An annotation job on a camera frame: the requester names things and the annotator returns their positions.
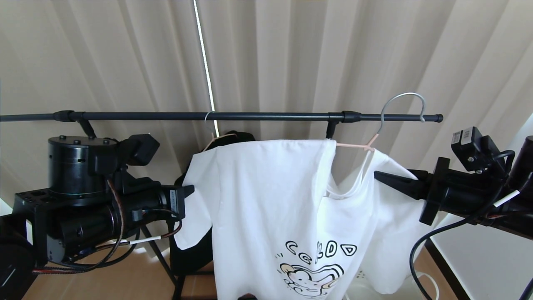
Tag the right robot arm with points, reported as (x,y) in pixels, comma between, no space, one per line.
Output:
(524,166)

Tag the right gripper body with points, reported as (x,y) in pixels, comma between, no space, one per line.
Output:
(462,193)

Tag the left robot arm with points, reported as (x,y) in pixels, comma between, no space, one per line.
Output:
(75,166)

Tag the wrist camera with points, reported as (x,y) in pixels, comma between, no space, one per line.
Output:
(141,149)
(470,146)

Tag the black clothes rack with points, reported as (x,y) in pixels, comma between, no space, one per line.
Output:
(270,116)

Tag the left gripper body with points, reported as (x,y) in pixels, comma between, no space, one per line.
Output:
(145,204)

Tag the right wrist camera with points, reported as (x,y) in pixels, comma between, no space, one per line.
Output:
(470,146)

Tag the beige curtain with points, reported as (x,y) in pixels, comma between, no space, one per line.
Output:
(291,50)

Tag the pink clothes hanger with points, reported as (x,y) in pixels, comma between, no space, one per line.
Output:
(210,144)
(354,146)

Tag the white printed t-shirt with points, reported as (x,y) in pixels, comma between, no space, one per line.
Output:
(270,200)

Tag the white laundry basket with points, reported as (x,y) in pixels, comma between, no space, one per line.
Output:
(359,287)

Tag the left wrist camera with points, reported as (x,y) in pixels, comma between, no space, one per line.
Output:
(141,149)

